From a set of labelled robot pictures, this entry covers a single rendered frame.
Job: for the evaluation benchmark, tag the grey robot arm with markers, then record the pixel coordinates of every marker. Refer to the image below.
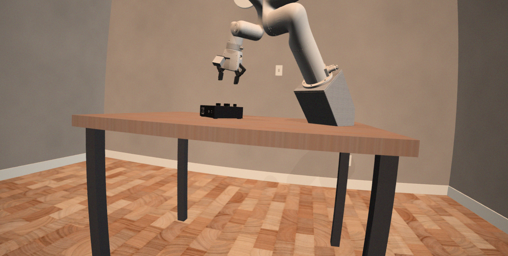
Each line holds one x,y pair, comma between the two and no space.
276,17

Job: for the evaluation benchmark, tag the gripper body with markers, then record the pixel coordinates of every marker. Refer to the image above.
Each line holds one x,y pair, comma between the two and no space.
235,56

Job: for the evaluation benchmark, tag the black lighting desk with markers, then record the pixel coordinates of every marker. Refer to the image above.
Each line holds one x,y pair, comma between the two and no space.
225,111

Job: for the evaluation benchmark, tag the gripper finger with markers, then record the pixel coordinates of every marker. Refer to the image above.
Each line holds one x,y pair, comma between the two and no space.
220,70
238,74

